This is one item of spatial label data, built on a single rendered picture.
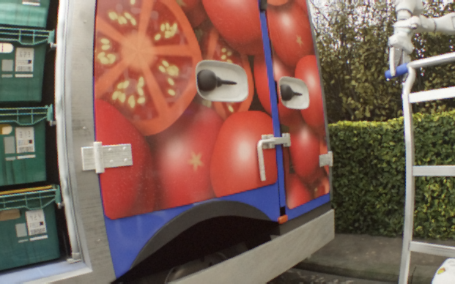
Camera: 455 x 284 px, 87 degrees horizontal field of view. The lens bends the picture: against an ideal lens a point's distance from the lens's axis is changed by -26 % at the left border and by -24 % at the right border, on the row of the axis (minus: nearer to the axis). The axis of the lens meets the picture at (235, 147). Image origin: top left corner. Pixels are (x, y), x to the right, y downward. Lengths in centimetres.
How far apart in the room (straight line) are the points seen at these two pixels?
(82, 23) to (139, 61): 25
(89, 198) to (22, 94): 43
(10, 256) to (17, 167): 29
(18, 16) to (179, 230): 97
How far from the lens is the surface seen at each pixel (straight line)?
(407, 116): 102
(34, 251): 111
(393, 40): 122
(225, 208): 124
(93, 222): 96
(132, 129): 100
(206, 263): 150
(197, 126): 115
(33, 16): 120
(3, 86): 110
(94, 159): 93
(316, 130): 183
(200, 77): 118
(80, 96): 95
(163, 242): 107
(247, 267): 140
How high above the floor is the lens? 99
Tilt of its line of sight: 1 degrees down
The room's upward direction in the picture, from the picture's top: 5 degrees counter-clockwise
